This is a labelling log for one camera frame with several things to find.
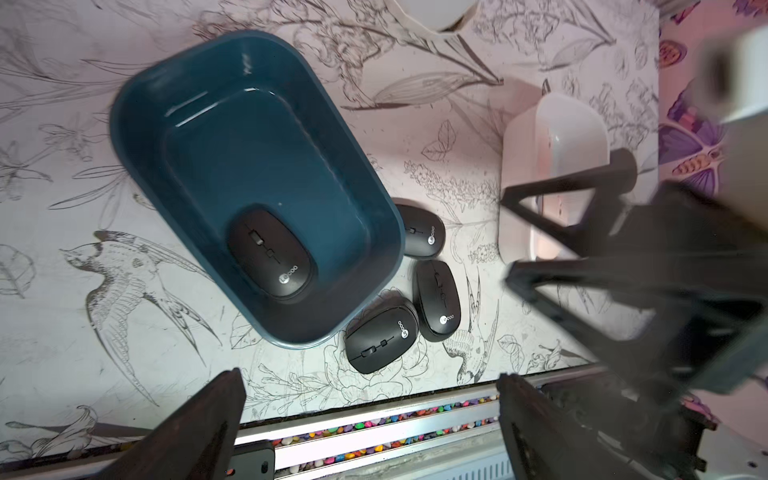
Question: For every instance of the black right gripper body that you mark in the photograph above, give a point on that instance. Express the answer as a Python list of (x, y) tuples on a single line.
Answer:
[(702, 270)]

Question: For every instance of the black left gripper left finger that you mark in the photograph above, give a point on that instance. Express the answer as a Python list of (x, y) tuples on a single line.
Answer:
[(195, 442)]

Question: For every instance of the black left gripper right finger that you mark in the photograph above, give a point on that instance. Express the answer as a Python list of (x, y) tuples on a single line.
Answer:
[(543, 442)]

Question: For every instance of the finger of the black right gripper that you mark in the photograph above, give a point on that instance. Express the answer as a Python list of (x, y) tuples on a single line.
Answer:
[(570, 312), (573, 214)]

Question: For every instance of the white storage box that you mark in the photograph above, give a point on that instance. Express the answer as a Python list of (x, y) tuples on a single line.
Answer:
[(556, 137)]

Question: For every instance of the teal storage box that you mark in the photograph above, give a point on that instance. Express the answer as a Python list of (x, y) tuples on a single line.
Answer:
[(241, 121)]

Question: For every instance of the black mouse bottom front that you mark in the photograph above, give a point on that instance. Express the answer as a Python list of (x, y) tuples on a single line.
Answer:
[(382, 336)]

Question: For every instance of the potted green plant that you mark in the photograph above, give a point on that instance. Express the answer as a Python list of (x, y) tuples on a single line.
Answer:
[(432, 16)]

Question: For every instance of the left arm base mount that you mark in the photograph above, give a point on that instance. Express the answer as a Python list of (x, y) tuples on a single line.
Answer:
[(252, 461)]

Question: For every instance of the aluminium front rail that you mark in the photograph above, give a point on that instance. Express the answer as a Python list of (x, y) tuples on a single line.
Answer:
[(338, 441)]

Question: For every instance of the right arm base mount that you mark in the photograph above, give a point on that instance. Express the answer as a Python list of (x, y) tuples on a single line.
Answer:
[(664, 442)]

